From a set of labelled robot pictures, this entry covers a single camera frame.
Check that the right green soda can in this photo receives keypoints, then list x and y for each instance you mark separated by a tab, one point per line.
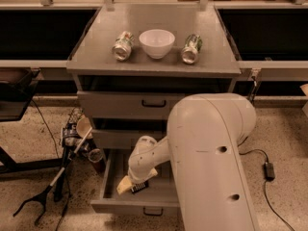
191	49

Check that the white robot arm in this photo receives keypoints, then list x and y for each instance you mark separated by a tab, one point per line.
203	134

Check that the green soda can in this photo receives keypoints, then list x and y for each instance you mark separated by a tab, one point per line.
191	49
123	46

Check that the white bowl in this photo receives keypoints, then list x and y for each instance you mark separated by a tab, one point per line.
156	43

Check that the grey bottom drawer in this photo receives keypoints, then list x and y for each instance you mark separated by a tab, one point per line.
157	200

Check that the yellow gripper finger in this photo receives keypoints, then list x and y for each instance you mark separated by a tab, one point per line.
124	185

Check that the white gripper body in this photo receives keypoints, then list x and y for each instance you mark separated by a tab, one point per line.
140	173

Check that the black power adapter with cable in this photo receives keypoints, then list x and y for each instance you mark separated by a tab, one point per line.
269	176

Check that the grey top drawer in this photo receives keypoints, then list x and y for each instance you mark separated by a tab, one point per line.
127	105

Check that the black stand left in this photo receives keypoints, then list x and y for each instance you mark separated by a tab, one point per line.
17	88

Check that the tan paper bowl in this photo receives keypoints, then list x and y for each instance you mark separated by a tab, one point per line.
83	126

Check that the brown paper cup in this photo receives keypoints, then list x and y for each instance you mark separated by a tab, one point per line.
97	160

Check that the left green soda can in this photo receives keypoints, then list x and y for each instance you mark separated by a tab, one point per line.
123	46

